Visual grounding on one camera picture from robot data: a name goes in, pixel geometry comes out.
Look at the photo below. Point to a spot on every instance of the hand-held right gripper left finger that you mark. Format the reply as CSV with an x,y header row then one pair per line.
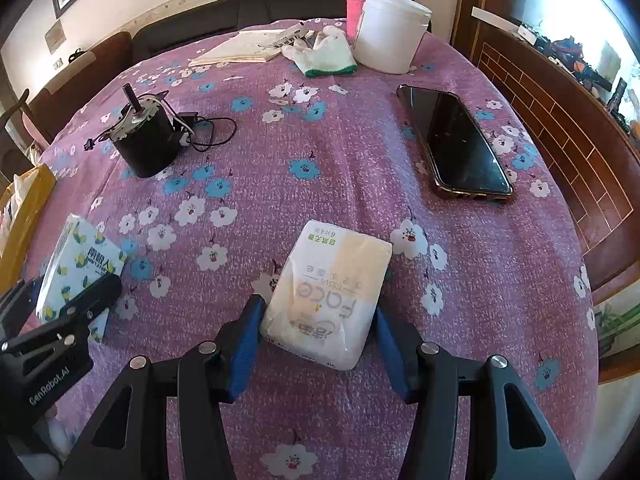
x,y
245,350

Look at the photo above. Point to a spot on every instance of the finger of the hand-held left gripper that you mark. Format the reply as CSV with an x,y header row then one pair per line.
x,y
97,292
20,300

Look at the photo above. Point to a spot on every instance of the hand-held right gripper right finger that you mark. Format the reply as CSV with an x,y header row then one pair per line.
x,y
395,355

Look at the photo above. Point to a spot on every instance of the lemon print tissue pack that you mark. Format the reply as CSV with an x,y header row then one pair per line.
x,y
75,255

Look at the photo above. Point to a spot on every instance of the yellow cardboard box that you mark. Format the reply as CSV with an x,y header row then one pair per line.
x,y
25,220

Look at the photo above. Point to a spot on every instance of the white yellow tissue pack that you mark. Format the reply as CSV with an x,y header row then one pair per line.
x,y
325,295

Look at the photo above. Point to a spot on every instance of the black cylindrical motor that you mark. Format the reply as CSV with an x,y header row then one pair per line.
x,y
145,150

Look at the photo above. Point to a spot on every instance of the purple floral tablecloth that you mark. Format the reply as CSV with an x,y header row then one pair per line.
x,y
300,185

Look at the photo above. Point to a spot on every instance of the black smartphone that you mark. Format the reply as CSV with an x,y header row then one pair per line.
x,y
460,145

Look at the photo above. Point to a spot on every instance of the bamboo print panel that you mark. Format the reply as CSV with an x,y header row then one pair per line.
x,y
620,320

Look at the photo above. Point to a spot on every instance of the brown wooden chair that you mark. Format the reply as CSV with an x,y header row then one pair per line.
x,y
100,60

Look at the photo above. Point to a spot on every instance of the paper notebook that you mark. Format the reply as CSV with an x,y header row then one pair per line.
x,y
235,50

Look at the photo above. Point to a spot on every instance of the wooden brick pattern cabinet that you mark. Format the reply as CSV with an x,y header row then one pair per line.
x,y
550,110

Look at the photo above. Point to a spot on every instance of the black sofa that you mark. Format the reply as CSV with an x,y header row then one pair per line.
x,y
200,20

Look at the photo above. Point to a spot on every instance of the white knit glove green cuff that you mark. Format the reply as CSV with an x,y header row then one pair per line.
x,y
325,55

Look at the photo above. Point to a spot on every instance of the white perforated strip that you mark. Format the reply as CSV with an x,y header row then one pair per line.
x,y
290,34

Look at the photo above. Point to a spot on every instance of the white plastic jar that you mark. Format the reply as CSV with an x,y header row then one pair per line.
x,y
390,35

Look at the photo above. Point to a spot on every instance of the pile of shelf clutter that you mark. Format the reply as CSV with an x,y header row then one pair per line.
x,y
585,65

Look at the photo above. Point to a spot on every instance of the wall socket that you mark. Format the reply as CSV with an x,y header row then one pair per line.
x,y
58,63

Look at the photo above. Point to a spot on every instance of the small wall plaque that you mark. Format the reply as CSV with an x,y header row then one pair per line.
x,y
55,36

